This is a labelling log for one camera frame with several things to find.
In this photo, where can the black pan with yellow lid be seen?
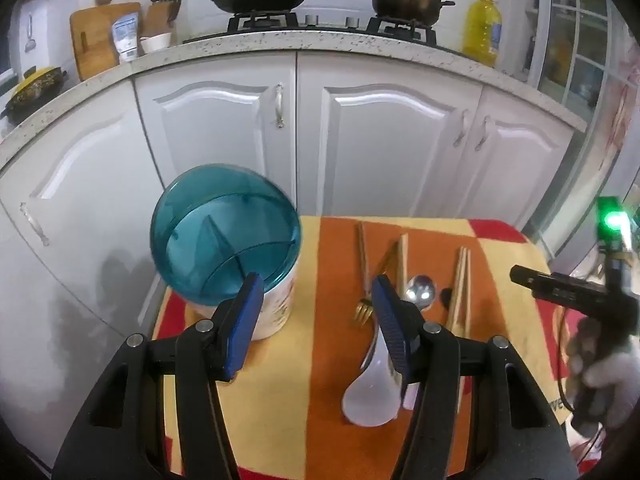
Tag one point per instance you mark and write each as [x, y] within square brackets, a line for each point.
[37, 87]

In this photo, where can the metal spoon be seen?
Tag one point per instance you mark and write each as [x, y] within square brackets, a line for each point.
[420, 291]

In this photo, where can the hanging metal utensil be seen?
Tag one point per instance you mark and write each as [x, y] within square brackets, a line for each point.
[30, 35]

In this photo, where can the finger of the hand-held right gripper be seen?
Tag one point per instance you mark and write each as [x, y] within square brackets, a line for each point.
[555, 287]

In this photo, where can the checkered orange yellow red cloth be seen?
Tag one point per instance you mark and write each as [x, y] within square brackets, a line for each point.
[330, 350]

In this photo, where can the white bowl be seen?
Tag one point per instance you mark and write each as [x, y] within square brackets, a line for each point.
[156, 41]

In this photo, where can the glass panel door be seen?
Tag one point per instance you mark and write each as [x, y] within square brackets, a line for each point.
[575, 60]

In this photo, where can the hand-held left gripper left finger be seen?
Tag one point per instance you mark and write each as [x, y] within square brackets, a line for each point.
[245, 325]

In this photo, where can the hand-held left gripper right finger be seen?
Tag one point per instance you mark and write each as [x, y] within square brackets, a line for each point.
[390, 325]

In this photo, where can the speckled stone countertop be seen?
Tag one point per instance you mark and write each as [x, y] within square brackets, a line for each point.
[350, 45]

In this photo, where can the black gas hob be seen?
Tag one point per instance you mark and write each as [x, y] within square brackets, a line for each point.
[300, 29]

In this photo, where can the wooden chopstick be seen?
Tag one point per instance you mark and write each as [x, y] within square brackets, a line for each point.
[405, 260]
[400, 270]
[361, 255]
[457, 300]
[467, 290]

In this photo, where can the white utensil holder teal top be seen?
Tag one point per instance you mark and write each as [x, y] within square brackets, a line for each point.
[225, 220]

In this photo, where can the gold fork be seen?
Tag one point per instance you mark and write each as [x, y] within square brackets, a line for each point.
[363, 310]

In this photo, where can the wooden cutting board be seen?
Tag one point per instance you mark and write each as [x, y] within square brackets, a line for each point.
[92, 40]

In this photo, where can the white cabinet door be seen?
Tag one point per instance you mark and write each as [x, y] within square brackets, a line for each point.
[75, 185]
[520, 160]
[380, 135]
[210, 110]

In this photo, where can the person's right hand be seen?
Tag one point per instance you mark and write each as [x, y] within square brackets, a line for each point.
[612, 375]

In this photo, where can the white labelled pouch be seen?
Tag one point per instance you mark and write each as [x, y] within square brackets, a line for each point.
[126, 32]

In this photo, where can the dark cooking pot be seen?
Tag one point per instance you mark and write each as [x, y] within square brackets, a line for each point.
[407, 2]

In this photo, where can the yellow oil bottle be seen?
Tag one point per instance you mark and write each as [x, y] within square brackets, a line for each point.
[482, 27]

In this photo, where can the wooden knife block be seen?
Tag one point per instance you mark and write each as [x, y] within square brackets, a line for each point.
[160, 17]

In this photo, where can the grey hob knob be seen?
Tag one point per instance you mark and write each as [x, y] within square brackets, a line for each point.
[312, 19]
[352, 22]

